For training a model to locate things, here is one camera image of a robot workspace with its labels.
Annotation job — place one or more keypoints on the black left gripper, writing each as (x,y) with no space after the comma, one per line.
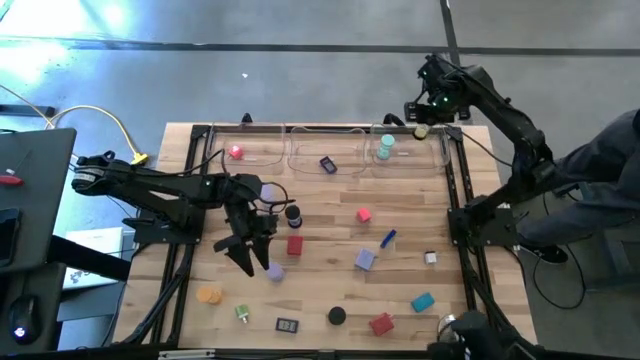
(250,220)

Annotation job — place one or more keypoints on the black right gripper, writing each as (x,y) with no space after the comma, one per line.
(445,82)

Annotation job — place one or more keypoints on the small purple hourglass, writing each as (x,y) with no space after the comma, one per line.
(266,192)

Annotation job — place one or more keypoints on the small red cube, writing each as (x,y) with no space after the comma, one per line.
(235,152)
(364,215)

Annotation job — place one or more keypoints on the dark purple rectangular block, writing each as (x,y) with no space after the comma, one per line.
(328,164)

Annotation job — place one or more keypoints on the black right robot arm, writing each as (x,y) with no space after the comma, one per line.
(515,120)

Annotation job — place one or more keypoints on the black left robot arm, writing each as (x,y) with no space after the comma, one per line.
(150,185)

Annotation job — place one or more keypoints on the large purple hourglass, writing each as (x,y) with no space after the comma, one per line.
(275,273)

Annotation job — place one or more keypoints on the red charger box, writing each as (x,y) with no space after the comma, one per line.
(295,245)

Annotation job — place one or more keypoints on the black clamp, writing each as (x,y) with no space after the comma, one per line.
(246,119)
(393,119)

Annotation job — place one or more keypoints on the clear plastic bin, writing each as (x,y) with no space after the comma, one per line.
(250,145)
(345,145)
(415,157)

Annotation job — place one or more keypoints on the small green block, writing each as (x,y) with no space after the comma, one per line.
(242,313)

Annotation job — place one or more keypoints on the large black hourglass red sand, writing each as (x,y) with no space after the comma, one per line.
(337,315)

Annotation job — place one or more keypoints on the lavender square box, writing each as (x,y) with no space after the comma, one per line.
(365,260)

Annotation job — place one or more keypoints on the blue stick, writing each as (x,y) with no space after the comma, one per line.
(388,238)

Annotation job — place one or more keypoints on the red plug adapter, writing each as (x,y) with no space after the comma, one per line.
(381,324)

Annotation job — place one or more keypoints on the white printed box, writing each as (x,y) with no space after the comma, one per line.
(100,240)

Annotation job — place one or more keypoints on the black desk beam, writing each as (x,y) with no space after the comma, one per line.
(90,257)

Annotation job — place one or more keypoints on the teal box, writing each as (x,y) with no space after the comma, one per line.
(422,302)

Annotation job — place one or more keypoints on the dark grey desk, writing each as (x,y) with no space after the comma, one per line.
(40,200)

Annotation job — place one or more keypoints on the black computer mouse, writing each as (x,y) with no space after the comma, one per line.
(22,320)

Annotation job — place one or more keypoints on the black smartphone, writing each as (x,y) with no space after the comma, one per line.
(7,235)

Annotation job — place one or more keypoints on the black flat bar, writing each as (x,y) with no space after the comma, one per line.
(25,110)

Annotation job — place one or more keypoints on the black metal table frame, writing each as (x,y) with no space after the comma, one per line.
(200,131)

